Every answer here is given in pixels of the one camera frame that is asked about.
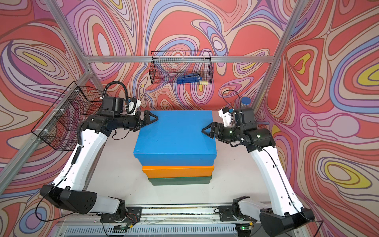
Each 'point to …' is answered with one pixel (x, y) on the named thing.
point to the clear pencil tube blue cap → (246, 101)
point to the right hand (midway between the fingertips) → (207, 137)
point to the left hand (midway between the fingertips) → (154, 121)
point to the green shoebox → (160, 181)
